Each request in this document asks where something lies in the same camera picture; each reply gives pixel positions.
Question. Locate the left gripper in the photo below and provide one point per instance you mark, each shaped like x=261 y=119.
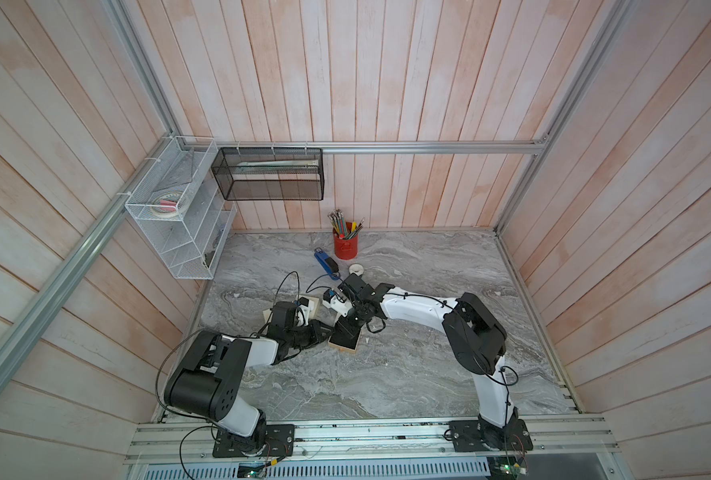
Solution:
x=316 y=333

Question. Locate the large cream jewelry box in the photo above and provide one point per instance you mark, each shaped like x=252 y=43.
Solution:
x=344 y=340

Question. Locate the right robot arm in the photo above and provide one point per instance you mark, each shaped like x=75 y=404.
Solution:
x=478 y=340

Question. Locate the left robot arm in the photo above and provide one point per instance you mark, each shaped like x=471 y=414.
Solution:
x=206 y=382

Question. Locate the green sticker roll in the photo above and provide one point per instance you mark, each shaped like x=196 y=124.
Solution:
x=356 y=269

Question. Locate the blue stapler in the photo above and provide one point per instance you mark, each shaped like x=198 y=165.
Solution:
x=329 y=265

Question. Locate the red pen holder cup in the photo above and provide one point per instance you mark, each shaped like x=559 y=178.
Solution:
x=346 y=249

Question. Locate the pens in cup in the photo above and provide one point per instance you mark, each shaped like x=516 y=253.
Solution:
x=342 y=229

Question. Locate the tape roll on shelf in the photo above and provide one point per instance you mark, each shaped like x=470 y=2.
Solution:
x=168 y=205

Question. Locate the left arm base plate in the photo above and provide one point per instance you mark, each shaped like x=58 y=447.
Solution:
x=274 y=441

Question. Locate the white wire wall shelf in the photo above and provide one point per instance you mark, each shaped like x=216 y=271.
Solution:
x=189 y=245

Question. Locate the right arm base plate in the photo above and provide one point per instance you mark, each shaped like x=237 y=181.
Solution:
x=479 y=435

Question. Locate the black mesh wall basket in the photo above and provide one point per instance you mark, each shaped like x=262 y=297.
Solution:
x=269 y=173

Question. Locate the aluminium front rail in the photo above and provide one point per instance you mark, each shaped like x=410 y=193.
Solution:
x=375 y=439

